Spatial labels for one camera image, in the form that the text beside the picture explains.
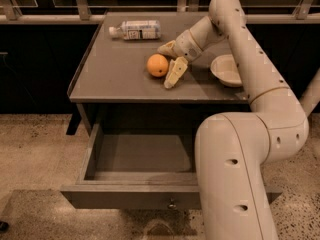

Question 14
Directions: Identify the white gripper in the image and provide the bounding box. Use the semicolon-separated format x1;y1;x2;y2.
157;30;203;89

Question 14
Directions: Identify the orange fruit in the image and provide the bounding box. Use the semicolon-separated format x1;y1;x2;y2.
146;54;169;77

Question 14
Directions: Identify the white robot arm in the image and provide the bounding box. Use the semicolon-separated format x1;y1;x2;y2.
158;0;318;240

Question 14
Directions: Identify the open grey top drawer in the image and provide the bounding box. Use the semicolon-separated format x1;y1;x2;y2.
60;123;284;211

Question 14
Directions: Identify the metal drawer knob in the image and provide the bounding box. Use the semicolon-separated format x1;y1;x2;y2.
167;198;177;210

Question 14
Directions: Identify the clear plastic water bottle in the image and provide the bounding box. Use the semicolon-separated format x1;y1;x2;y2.
109;20;161;40

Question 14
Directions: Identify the white paper bowl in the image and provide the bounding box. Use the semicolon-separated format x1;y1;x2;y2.
210;54;242;88

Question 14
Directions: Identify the grey cabinet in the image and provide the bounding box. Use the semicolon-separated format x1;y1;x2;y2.
68;12;247;131

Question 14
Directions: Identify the metal railing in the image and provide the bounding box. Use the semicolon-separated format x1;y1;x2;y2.
0;0;320;24

